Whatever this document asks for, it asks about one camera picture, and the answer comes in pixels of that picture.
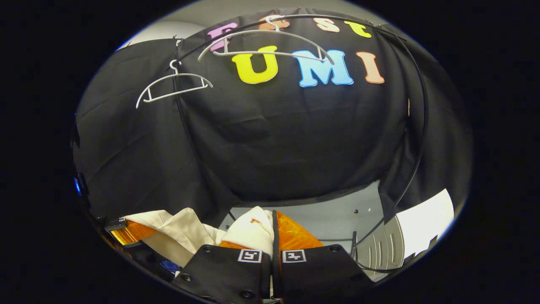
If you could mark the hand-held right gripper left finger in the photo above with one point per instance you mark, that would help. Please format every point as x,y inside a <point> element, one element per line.
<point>228,274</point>

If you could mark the black clothes rack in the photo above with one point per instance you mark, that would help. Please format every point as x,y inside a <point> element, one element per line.
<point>424,109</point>

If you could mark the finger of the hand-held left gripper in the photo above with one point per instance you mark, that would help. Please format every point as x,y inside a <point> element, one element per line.
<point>133,233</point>

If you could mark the black backdrop cloth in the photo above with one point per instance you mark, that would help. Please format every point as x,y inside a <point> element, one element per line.
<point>274,139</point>

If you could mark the white hanger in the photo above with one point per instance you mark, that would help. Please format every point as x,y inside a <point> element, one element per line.
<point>175,75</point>
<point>244,52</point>

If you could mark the grey ribbed panel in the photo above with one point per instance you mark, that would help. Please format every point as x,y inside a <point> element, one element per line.
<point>382,249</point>

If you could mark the cream shirt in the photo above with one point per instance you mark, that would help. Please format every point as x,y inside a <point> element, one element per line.
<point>185,230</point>

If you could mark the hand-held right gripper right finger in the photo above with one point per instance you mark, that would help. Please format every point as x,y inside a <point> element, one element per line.
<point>320,274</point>

